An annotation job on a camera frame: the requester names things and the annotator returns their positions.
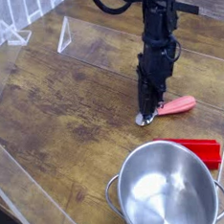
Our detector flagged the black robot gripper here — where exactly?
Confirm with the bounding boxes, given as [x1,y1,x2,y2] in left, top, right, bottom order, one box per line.
[136,0,180,119]

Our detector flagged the pink handled metal spoon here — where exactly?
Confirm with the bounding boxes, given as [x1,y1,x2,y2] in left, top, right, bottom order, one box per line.
[135,96,196,126]

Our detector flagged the red plastic block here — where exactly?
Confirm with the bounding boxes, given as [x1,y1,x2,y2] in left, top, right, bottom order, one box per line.
[154,138,222,170]

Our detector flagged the black strip on table edge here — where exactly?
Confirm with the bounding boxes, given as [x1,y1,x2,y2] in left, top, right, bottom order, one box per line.
[175,2,199,15]

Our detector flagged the stainless steel pot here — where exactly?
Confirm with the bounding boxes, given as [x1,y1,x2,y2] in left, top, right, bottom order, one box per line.
[107,141,224,224]

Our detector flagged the clear acrylic triangle bracket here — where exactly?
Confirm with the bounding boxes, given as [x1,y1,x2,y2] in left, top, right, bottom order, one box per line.
[57,17,71,53]

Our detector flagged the clear acrylic corner bracket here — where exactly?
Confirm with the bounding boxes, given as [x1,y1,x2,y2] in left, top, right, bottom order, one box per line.
[0,21,33,46]

